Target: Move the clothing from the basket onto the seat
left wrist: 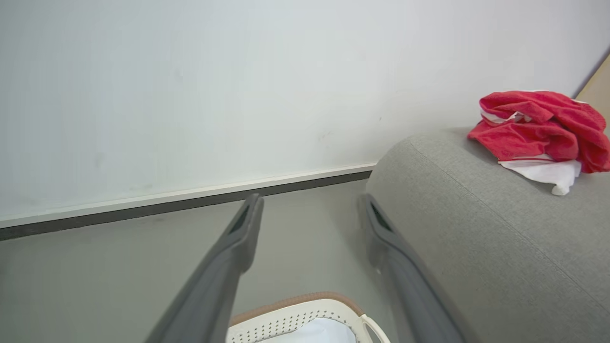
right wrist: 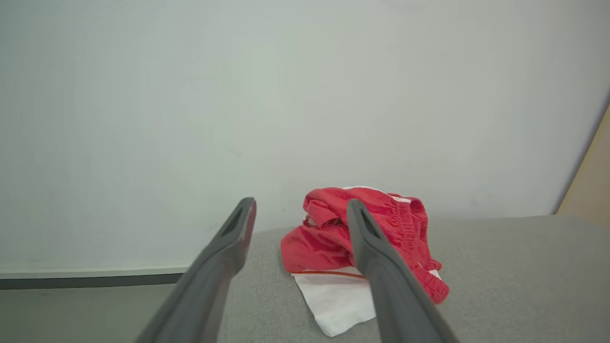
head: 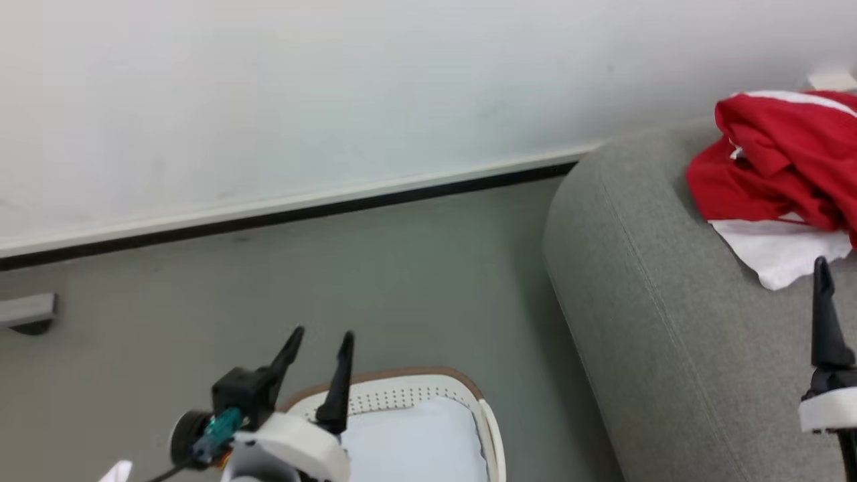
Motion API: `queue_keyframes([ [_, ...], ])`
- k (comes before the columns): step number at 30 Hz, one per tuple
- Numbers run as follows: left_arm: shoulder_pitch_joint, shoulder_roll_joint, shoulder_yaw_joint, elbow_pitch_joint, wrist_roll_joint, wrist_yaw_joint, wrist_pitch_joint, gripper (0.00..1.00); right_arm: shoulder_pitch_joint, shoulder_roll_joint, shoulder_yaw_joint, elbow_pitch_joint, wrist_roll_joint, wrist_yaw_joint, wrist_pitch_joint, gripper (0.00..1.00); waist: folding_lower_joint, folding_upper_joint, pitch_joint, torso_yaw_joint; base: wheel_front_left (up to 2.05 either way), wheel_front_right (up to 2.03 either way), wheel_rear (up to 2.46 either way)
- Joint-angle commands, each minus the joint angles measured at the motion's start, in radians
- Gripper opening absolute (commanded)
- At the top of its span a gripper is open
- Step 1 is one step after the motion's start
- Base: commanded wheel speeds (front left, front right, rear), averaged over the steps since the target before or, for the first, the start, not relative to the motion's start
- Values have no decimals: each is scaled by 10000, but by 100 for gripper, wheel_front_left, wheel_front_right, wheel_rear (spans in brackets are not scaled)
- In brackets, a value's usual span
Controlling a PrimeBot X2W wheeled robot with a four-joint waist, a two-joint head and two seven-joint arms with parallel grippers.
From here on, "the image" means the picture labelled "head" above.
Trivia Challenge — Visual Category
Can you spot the white cloth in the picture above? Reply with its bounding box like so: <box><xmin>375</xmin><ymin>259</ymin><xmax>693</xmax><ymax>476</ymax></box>
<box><xmin>337</xmin><ymin>396</ymin><xmax>490</xmax><ymax>482</ymax></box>

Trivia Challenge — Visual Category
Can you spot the teal connector plug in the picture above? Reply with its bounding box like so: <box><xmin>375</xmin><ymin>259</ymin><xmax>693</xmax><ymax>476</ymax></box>
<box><xmin>189</xmin><ymin>406</ymin><xmax>244</xmax><ymax>464</ymax></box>

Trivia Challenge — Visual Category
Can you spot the small white box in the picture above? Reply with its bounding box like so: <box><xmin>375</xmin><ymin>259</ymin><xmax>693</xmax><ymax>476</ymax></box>
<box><xmin>807</xmin><ymin>70</ymin><xmax>857</xmax><ymax>92</ymax></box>

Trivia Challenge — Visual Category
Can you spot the red and white garment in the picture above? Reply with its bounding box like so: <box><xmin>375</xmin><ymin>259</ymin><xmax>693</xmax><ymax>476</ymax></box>
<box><xmin>686</xmin><ymin>90</ymin><xmax>857</xmax><ymax>291</ymax></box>

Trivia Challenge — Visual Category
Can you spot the white and black skirting board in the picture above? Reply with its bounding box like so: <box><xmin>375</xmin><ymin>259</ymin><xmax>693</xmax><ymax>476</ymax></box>
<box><xmin>0</xmin><ymin>141</ymin><xmax>605</xmax><ymax>272</ymax></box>

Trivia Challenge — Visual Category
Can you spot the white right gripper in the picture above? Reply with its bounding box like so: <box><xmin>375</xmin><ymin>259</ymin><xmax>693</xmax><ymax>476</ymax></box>
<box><xmin>798</xmin><ymin>256</ymin><xmax>857</xmax><ymax>436</ymax></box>

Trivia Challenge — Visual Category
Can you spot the thin black cable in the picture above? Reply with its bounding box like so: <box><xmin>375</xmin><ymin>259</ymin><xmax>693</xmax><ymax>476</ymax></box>
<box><xmin>143</xmin><ymin>459</ymin><xmax>189</xmax><ymax>482</ymax></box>

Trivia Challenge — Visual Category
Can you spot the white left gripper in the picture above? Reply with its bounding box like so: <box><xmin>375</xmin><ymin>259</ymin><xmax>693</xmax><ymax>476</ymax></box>
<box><xmin>220</xmin><ymin>325</ymin><xmax>356</xmax><ymax>482</ymax></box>

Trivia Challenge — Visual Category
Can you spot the cream perforated laundry basket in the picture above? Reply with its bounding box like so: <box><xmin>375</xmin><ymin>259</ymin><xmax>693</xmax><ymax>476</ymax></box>
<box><xmin>277</xmin><ymin>366</ymin><xmax>508</xmax><ymax>482</ymax></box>

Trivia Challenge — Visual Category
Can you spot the grey fabric sofa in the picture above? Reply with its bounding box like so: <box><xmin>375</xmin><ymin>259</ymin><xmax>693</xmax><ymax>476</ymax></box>
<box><xmin>543</xmin><ymin>87</ymin><xmax>857</xmax><ymax>482</ymax></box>

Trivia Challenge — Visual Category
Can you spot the grey metal floor bar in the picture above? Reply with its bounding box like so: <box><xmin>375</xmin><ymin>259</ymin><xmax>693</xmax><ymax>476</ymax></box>
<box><xmin>0</xmin><ymin>292</ymin><xmax>58</xmax><ymax>329</ymax></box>

